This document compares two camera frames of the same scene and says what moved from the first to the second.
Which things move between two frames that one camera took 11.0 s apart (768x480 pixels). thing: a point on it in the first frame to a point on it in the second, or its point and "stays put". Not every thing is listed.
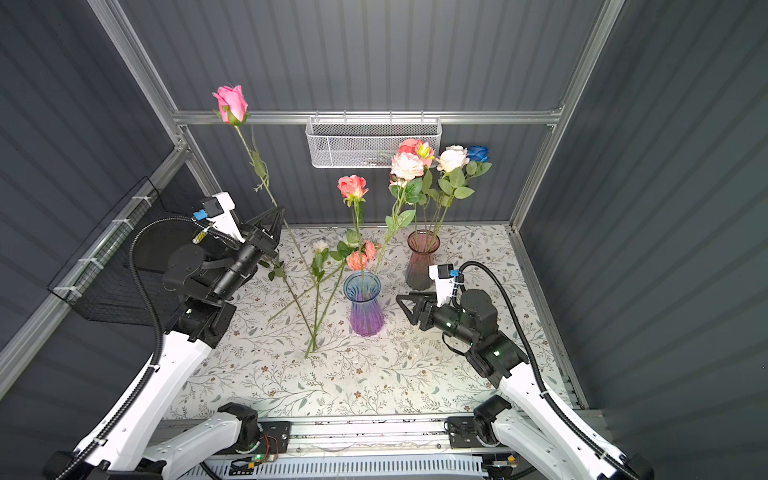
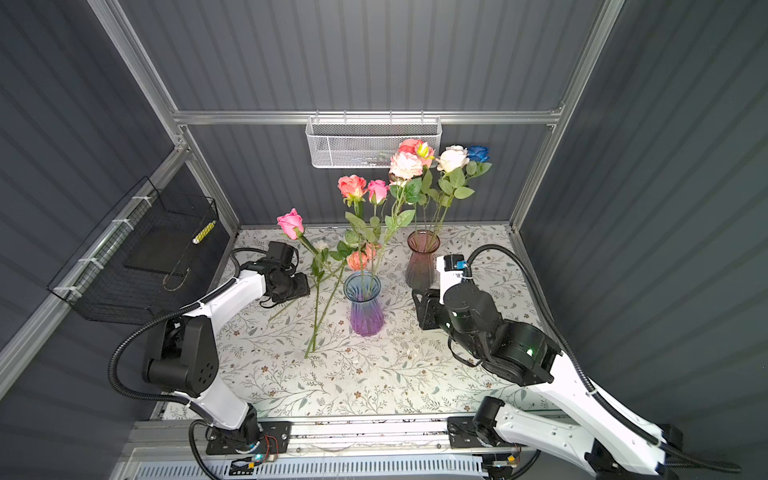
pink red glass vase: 422,244 stays put
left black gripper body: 260,244 to 294,287
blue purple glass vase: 362,289 stays put
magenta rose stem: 232,109 to 293,226
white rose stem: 454,158 stays put
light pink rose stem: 405,168 stays put
